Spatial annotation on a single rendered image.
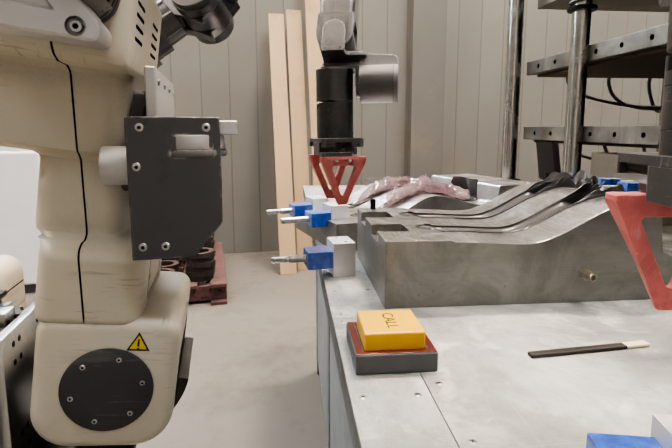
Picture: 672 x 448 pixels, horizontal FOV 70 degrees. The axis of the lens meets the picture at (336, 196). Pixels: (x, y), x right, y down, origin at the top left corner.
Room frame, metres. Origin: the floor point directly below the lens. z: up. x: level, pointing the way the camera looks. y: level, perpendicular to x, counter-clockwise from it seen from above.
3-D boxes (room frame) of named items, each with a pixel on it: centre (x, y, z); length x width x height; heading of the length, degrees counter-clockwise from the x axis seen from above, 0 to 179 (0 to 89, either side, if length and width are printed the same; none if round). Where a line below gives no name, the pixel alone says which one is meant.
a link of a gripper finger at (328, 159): (0.73, -0.01, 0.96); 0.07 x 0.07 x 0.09; 13
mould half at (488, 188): (1.10, -0.18, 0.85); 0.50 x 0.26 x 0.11; 113
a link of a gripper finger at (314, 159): (0.78, 0.01, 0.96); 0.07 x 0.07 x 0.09; 13
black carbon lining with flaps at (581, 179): (0.76, -0.28, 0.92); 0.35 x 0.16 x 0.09; 95
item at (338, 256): (0.75, 0.04, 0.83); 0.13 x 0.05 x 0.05; 104
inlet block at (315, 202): (1.04, 0.09, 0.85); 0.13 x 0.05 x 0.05; 113
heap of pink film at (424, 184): (1.09, -0.18, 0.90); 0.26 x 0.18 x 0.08; 113
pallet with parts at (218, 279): (3.15, 1.14, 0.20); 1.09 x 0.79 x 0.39; 13
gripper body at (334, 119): (0.76, 0.00, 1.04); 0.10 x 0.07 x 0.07; 13
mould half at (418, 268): (0.75, -0.30, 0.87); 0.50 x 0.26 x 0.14; 95
